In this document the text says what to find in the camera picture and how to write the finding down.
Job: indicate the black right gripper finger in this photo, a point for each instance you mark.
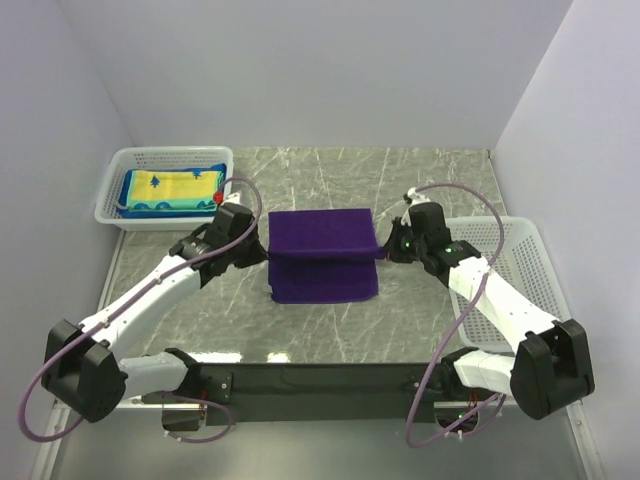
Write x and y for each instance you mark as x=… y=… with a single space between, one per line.
x=396 y=239
x=388 y=254

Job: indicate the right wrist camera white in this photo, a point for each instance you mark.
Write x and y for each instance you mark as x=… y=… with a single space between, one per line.
x=412 y=198

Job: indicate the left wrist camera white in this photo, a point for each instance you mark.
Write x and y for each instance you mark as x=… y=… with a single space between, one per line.
x=220 y=198

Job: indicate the aluminium rail frame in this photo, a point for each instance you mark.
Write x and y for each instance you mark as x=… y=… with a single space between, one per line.
x=72 y=354

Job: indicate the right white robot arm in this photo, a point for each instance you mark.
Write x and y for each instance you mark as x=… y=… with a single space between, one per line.
x=549 y=366

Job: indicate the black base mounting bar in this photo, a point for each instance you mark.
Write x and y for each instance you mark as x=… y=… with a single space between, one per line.
x=273 y=392

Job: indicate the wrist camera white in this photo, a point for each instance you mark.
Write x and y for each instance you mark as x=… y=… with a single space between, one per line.
x=220 y=198
x=412 y=198

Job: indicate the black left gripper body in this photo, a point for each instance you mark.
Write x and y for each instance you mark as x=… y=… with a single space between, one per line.
x=248 y=253

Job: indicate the blue towel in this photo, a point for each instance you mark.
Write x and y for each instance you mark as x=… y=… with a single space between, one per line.
x=125 y=210

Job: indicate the yellow teal patterned towel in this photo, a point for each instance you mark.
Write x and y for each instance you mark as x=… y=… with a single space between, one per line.
x=172 y=190

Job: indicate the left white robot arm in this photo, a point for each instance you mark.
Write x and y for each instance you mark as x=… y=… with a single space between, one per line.
x=143 y=306

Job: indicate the right white plastic basket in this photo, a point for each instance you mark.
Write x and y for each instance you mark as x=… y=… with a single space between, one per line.
x=523 y=262

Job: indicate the purple towel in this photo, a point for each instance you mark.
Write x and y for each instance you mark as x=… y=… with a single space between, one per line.
x=323 y=256

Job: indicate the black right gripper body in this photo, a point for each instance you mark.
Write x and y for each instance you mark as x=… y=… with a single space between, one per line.
x=415 y=253

